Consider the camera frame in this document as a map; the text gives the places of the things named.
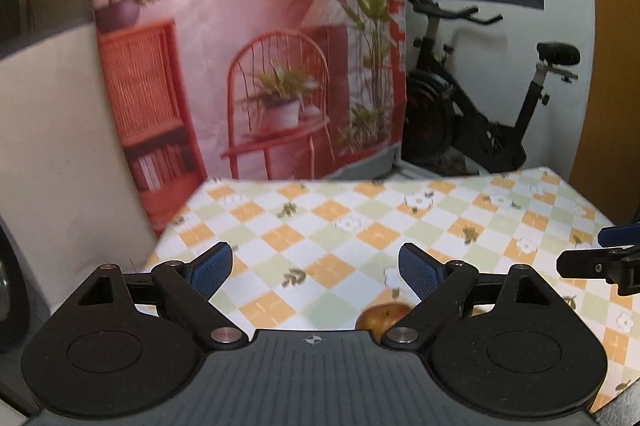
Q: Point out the black exercise bike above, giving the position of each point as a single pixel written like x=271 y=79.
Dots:
x=450 y=106

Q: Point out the dark red apple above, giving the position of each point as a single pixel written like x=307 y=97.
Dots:
x=382 y=317

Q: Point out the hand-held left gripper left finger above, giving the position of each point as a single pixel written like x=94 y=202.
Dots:
x=212 y=273

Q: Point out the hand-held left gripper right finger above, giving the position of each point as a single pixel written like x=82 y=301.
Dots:
x=417 y=271

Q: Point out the checkered flower tablecloth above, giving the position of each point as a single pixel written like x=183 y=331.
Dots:
x=350 y=226

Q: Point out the wooden door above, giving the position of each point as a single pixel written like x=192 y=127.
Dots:
x=610 y=56

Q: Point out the grey washing machine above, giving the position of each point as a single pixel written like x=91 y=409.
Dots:
x=15 y=286

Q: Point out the printed red furniture backdrop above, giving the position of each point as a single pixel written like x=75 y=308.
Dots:
x=240 y=6

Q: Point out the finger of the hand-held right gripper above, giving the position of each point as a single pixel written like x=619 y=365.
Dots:
x=580 y=263
x=620 y=235

